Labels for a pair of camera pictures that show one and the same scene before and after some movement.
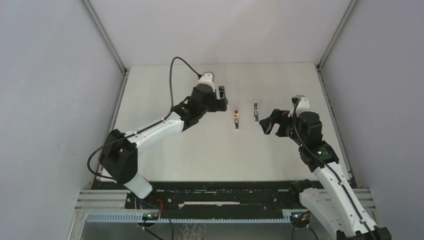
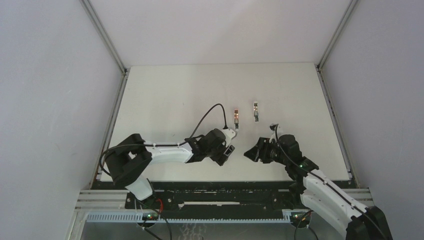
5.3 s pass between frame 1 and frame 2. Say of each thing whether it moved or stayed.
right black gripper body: moved
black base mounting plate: stayed
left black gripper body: moved
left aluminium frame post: stayed
